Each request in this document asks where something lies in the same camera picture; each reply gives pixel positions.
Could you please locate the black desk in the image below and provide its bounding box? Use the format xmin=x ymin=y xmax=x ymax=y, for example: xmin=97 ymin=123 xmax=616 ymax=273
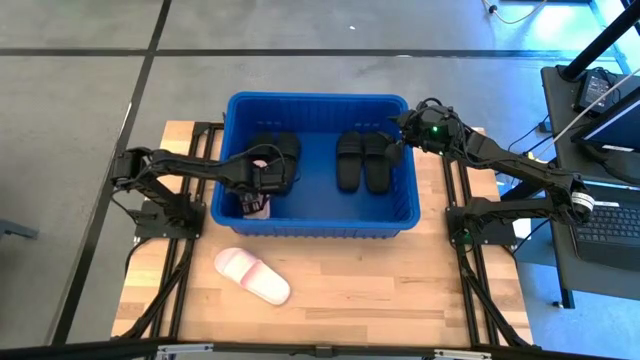
xmin=543 ymin=178 xmax=640 ymax=302
xmin=540 ymin=64 xmax=640 ymax=187

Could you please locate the black laptop keyboard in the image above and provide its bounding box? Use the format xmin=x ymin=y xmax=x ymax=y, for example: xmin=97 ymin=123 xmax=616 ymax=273
xmin=572 ymin=202 xmax=640 ymax=274

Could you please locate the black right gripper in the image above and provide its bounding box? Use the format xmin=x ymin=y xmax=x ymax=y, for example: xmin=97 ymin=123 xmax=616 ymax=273
xmin=383 ymin=99 xmax=467 ymax=168

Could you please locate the white floor cable with plug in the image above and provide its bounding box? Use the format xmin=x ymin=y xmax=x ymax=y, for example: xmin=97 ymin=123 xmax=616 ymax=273
xmin=480 ymin=0 xmax=550 ymax=25

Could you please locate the white paper sheet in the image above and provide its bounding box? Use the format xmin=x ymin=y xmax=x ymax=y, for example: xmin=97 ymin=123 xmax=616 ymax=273
xmin=513 ymin=219 xmax=534 ymax=242

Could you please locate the black slide sandal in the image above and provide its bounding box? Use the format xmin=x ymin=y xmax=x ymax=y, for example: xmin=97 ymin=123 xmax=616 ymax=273
xmin=335 ymin=130 xmax=365 ymax=194
xmin=248 ymin=132 xmax=277 ymax=161
xmin=361 ymin=131 xmax=392 ymax=195
xmin=273 ymin=131 xmax=303 ymax=196

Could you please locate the black diagonal pole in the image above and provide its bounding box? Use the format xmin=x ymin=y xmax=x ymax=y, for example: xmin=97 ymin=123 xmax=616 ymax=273
xmin=558 ymin=0 xmax=640 ymax=82
xmin=499 ymin=172 xmax=531 ymax=204

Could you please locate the grey metal object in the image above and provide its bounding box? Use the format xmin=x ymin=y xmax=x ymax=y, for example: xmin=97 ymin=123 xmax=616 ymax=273
xmin=0 ymin=218 xmax=40 ymax=241

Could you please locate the black power adapter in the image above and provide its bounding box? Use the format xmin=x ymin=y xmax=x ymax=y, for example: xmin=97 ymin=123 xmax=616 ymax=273
xmin=573 ymin=68 xmax=612 ymax=114

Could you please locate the black aluminium mount frame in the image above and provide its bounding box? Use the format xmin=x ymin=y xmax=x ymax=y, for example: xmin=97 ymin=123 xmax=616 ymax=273
xmin=119 ymin=121 xmax=227 ymax=341
xmin=413 ymin=126 xmax=534 ymax=349

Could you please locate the black monitor screen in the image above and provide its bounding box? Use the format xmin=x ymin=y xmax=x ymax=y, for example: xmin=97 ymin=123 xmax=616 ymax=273
xmin=571 ymin=87 xmax=640 ymax=154

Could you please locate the black bar with silver brackets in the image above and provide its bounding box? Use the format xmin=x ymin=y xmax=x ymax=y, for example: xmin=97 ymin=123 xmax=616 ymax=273
xmin=0 ymin=337 xmax=640 ymax=360

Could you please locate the blue plastic bin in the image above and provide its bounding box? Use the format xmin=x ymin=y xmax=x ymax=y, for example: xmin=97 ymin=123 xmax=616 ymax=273
xmin=210 ymin=91 xmax=421 ymax=238

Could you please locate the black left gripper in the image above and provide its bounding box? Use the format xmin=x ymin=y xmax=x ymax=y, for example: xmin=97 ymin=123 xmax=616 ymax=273
xmin=233 ymin=154 xmax=297 ymax=216

